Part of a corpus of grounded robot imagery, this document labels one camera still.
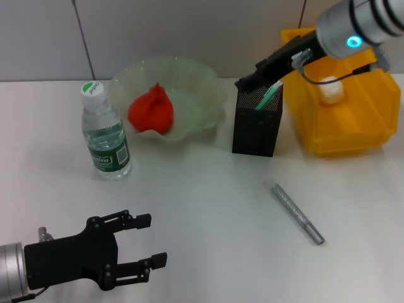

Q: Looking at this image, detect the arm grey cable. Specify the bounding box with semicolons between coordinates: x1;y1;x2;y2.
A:
292;44;393;85
9;288;44;302

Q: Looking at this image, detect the silver pen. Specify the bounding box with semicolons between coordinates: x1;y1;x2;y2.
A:
271;182;326;246

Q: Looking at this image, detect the clear water bottle green label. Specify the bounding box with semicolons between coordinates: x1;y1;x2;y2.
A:
81;80;133;181

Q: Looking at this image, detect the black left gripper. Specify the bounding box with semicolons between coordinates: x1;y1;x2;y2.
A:
23;210;168;291

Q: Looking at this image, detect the white paper ball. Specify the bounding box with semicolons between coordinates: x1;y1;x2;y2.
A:
317;74;345;104

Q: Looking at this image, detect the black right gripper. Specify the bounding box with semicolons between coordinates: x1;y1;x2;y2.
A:
235;30;329;93

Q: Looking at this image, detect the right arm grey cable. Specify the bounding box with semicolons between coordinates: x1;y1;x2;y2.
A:
292;44;393;85

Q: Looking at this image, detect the green utility knife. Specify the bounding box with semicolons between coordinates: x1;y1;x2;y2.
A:
254;80;284;111

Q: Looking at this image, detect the black mesh pen holder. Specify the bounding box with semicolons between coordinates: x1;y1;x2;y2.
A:
232;78;284;158

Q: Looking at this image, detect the left arm grey cable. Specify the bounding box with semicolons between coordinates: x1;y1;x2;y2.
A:
9;288;44;302

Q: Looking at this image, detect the yellow plastic bin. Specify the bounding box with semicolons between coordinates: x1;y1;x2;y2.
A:
280;27;401;158

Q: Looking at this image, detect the green translucent fruit plate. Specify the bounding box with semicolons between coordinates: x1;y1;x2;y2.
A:
109;56;228;143

